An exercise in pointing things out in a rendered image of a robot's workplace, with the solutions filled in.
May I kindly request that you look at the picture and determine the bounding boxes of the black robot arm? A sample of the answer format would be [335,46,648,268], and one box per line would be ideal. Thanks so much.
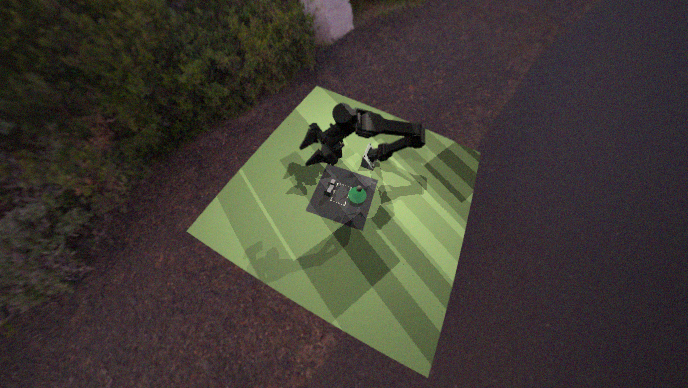
[332,103,426,162]

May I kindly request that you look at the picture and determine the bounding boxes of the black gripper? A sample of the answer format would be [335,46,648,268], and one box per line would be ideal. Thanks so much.
[299,123,345,166]

